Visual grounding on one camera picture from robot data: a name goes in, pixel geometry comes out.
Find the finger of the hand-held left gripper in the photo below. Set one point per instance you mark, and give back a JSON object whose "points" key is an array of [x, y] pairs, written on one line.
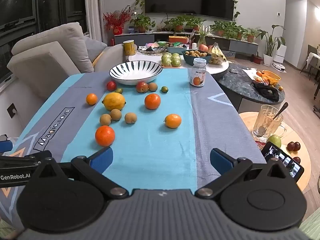
{"points": [[17, 160], [5, 146]]}

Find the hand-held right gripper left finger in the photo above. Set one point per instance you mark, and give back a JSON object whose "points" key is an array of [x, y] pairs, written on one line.
{"points": [[102, 160]]}

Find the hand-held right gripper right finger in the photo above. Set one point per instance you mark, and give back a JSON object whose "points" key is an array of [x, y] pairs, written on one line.
{"points": [[220, 161]]}

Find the brown longan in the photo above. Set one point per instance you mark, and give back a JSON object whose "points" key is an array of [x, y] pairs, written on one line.
{"points": [[152, 86], [130, 118], [105, 119], [115, 114]]}

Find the yellow lemon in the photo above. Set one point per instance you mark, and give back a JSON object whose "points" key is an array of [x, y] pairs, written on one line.
{"points": [[114, 101]]}

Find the small orange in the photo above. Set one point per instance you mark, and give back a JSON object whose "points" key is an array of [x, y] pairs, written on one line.
{"points": [[91, 99]]}

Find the red yellow apple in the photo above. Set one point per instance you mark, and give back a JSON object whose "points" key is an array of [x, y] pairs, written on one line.
{"points": [[142, 87]]}

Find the white black striped bowl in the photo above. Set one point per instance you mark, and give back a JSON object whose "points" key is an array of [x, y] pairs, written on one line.
{"points": [[136, 70]]}

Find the red patterned coaster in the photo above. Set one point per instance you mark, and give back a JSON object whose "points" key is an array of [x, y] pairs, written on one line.
{"points": [[260, 144]]}

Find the wooden round side table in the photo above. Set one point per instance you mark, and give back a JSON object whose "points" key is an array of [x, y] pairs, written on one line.
{"points": [[250, 120]]}

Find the blue grey printed tablecloth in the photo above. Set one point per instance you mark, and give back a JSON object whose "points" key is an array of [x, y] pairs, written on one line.
{"points": [[155, 140]]}

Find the green round fruit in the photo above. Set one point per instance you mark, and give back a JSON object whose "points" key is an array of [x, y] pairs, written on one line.
{"points": [[275, 140]]}

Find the glass mug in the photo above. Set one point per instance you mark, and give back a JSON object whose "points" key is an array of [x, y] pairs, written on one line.
{"points": [[265, 122]]}

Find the black smartphone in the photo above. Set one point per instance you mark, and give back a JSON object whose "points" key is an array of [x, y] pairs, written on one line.
{"points": [[282, 160]]}

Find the dark red plum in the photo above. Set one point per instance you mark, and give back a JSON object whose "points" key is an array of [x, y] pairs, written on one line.
{"points": [[290, 145], [296, 159], [297, 146]]}

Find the dark marble round table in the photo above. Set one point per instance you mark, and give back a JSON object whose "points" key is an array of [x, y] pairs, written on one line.
{"points": [[240, 87]]}

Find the metal spoon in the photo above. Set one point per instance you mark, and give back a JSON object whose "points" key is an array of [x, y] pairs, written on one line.
{"points": [[282, 108]]}

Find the black cloth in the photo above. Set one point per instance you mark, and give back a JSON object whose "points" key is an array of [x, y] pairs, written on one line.
{"points": [[267, 93]]}

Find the clear bottle orange label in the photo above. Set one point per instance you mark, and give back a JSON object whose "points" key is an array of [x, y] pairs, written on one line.
{"points": [[197, 76]]}

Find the beige sofa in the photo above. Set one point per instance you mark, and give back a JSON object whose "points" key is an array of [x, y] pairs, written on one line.
{"points": [[45, 62]]}

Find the white paper sheet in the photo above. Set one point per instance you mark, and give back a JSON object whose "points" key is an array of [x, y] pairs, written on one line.
{"points": [[251, 73]]}

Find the orange plastic basket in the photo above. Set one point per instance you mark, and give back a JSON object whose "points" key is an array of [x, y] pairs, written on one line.
{"points": [[272, 78]]}

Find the white round coffee table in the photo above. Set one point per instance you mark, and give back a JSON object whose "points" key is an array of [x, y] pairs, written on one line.
{"points": [[185, 68]]}

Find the yellow cushion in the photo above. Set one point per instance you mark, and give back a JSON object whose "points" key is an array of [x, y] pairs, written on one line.
{"points": [[97, 59]]}

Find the dark teal bowl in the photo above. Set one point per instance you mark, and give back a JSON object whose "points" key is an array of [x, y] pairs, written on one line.
{"points": [[190, 59]]}

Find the small red potted plant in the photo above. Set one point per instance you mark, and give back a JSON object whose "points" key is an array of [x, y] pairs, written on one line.
{"points": [[257, 59]]}

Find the bunch of bananas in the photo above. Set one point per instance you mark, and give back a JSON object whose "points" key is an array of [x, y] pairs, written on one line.
{"points": [[217, 52]]}

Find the pile of small longans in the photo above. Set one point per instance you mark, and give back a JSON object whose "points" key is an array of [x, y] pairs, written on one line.
{"points": [[196, 53]]}

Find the white robot vacuum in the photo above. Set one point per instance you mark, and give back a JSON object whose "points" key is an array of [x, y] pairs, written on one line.
{"points": [[280, 67]]}

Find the grey cushion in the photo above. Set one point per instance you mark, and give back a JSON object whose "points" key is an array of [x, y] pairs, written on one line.
{"points": [[95, 48]]}

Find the tall plant white pot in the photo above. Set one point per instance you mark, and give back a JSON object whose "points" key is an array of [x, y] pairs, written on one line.
{"points": [[268, 59]]}

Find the yellow canister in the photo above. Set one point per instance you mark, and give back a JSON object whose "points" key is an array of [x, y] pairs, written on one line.
{"points": [[129, 48]]}

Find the small white bottle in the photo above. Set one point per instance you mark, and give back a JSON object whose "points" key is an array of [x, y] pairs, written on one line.
{"points": [[194, 46]]}

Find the grey television cabinet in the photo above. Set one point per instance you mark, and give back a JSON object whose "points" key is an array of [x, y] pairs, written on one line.
{"points": [[245, 45]]}

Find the teal snack tray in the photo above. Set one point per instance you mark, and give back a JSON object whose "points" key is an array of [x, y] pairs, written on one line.
{"points": [[172, 50]]}

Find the glass vase with plant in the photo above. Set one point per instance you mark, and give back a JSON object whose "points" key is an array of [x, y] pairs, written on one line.
{"points": [[202, 40]]}

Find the white vacuum dock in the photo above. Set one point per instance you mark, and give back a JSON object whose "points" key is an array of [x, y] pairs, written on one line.
{"points": [[280, 53]]}

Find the orange box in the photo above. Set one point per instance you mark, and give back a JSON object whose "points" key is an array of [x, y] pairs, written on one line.
{"points": [[178, 39]]}

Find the green lidded container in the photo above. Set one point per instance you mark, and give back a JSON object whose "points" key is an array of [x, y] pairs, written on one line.
{"points": [[162, 43]]}

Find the covered dining table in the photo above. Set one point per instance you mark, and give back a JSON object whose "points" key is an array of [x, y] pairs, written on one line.
{"points": [[315, 58]]}

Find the red flower arrangement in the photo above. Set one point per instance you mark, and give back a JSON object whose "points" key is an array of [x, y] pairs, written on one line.
{"points": [[117, 20]]}

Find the dining chair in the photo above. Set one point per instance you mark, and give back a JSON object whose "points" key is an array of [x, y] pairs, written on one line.
{"points": [[311, 51]]}

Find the dark window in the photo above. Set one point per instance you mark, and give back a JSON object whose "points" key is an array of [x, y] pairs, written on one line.
{"points": [[17, 2]]}

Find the row of potted green plants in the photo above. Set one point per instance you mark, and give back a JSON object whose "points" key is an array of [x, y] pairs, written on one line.
{"points": [[178, 21]]}

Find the white curtain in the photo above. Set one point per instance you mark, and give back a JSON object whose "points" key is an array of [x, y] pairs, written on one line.
{"points": [[93, 5]]}

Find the wall socket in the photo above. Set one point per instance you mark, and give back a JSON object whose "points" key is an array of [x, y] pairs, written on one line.
{"points": [[11, 110]]}

